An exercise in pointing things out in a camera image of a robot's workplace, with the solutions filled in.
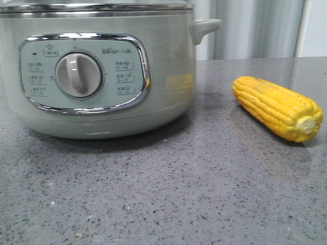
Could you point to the yellow corn cob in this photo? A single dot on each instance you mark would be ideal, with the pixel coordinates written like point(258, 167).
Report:
point(289, 114)

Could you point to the glass pot lid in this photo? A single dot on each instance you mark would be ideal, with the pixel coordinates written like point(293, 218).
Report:
point(80, 6)

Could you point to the green electric cooking pot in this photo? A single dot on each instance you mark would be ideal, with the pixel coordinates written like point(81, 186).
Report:
point(100, 74)

